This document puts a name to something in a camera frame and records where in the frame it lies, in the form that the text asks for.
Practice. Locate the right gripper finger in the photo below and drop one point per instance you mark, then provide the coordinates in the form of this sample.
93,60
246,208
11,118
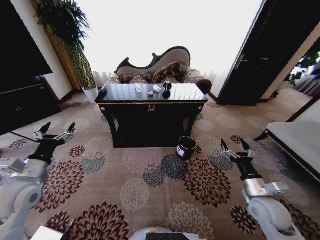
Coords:
226,150
248,151

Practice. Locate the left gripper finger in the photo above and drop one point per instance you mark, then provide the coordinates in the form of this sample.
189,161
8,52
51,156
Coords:
69,132
44,130

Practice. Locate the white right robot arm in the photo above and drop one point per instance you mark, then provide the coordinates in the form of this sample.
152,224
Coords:
268,212

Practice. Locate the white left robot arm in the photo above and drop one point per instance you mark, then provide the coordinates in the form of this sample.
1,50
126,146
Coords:
17,195

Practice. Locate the dark round trash bin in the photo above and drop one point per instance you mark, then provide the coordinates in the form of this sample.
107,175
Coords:
186,149

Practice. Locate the black crumpled trash ball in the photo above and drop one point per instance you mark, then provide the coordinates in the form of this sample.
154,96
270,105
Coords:
167,86

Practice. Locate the dark wooden television cabinet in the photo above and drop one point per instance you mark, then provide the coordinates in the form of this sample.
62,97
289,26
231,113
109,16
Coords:
27,105

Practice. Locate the white plant pot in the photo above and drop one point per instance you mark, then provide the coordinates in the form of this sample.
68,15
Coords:
91,94

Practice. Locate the white sheer curtain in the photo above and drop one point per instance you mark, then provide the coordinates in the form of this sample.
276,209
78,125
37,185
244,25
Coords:
102,78

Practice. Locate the black flat television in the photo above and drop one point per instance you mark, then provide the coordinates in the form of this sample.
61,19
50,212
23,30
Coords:
20,57

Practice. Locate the dark wooden table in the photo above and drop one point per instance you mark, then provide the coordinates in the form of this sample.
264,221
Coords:
152,122

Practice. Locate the dark brown floral cushion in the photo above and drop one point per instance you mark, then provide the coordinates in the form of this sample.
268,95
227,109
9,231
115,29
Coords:
130,77

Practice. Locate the small crumpled grey paper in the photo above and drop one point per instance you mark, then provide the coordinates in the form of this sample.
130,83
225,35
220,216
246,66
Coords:
150,93

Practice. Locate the wide crumpled white paper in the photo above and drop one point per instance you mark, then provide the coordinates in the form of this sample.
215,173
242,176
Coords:
157,88

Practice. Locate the large brown floral cushion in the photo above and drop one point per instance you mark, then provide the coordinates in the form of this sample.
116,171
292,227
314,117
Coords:
168,72

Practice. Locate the dark wooden door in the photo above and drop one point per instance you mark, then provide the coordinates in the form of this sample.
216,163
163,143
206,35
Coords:
262,55

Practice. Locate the green leafy plant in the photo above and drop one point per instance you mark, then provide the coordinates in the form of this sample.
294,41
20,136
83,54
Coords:
306,65

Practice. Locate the white robot front shell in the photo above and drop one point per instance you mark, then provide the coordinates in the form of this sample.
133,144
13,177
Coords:
163,234

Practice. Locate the curved patterned chaise sofa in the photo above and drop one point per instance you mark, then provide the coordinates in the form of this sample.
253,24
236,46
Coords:
175,56

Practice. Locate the green bamboo plant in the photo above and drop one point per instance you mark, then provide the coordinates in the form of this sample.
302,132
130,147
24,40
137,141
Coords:
65,22

